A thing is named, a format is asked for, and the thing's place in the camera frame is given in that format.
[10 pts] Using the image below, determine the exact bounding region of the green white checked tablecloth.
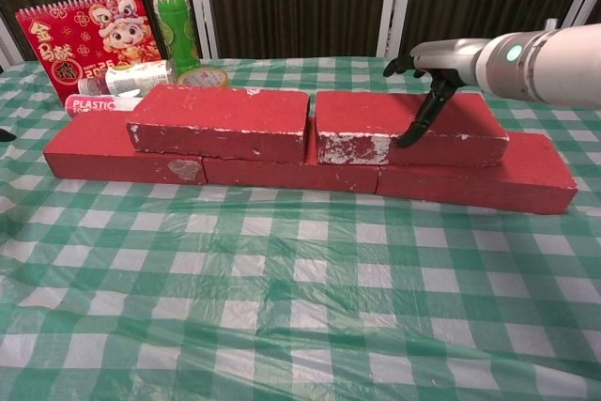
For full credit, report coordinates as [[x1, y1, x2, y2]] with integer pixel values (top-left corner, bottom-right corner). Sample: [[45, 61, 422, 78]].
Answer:
[[0, 56, 601, 401]]

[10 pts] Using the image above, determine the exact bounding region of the red spiral desk calendar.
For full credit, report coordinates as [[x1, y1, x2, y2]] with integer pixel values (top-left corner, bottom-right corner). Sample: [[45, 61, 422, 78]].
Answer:
[[14, 0, 163, 105]]

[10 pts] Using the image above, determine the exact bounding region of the red brick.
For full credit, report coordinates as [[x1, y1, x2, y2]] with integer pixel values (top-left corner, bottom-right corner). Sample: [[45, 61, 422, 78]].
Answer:
[[314, 89, 511, 168], [375, 131, 579, 217], [201, 116, 380, 194], [41, 109, 208, 185], [126, 84, 312, 165]]

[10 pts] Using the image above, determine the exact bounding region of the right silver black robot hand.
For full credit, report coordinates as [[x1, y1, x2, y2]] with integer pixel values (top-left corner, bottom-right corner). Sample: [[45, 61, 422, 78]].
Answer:
[[383, 37, 489, 148]]

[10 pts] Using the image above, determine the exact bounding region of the white plastic wrap roll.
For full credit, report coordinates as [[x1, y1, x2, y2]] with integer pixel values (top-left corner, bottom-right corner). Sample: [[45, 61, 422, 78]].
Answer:
[[64, 93, 145, 120]]

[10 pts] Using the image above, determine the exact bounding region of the yellowish packing tape roll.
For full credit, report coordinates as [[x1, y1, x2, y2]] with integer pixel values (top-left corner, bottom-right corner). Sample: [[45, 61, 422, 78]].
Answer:
[[177, 68, 231, 88]]

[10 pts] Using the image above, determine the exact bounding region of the white labelled plastic bottle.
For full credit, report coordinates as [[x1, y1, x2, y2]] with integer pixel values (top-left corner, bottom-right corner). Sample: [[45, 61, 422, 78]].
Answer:
[[77, 60, 177, 97]]

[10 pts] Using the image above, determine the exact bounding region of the green drink bottle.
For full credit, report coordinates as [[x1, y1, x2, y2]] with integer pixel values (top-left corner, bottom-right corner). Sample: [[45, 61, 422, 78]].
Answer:
[[152, 0, 201, 78]]

